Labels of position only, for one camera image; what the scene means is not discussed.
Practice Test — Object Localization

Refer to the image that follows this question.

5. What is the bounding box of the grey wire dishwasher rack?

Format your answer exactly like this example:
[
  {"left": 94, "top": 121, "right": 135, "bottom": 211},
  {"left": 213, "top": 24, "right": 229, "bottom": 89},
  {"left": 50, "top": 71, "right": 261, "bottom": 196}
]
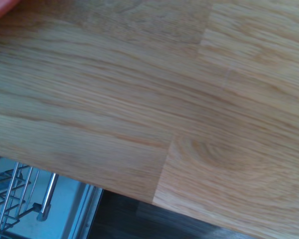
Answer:
[{"left": 0, "top": 153, "right": 60, "bottom": 239}]

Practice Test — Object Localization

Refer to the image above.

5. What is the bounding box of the built-in steel dishwasher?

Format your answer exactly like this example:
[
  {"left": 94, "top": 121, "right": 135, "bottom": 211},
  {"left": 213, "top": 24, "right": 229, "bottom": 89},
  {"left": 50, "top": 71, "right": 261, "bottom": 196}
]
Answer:
[{"left": 0, "top": 153, "right": 105, "bottom": 239}]

